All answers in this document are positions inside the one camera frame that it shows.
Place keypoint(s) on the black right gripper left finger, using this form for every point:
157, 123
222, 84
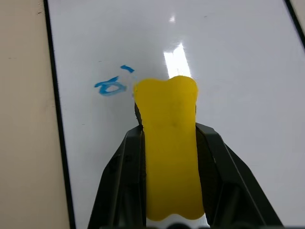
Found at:
119, 181

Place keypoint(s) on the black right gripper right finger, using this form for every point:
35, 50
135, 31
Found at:
228, 181

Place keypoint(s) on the yellow whiteboard eraser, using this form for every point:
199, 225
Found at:
171, 143

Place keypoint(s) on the black-framed whiteboard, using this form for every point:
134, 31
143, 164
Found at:
214, 83

